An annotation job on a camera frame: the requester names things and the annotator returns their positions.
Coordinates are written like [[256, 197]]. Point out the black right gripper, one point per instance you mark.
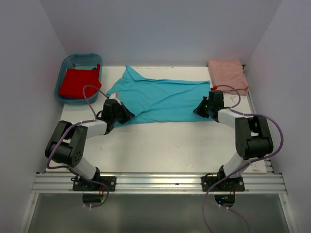
[[198, 110]]

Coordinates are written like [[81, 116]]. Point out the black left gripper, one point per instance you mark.
[[128, 115]]

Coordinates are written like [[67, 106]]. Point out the teal t-shirt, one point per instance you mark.
[[159, 100]]

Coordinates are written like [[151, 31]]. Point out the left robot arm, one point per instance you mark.
[[66, 146]]

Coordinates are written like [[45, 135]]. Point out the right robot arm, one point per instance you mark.
[[252, 134]]

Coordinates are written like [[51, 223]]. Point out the folded pink t-shirt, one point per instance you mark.
[[228, 72]]

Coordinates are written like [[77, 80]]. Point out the red t-shirt in bin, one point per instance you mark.
[[76, 79]]

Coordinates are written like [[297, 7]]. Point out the teal plastic bin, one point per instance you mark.
[[79, 61]]

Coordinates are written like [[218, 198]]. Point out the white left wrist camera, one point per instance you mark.
[[114, 95]]

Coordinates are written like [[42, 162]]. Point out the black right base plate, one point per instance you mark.
[[230, 184]]

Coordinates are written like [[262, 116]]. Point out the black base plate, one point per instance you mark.
[[105, 183], [230, 184]]

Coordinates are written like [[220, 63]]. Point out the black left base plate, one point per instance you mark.
[[105, 183]]

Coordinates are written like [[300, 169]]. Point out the aluminium mounting rail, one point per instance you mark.
[[170, 175]]

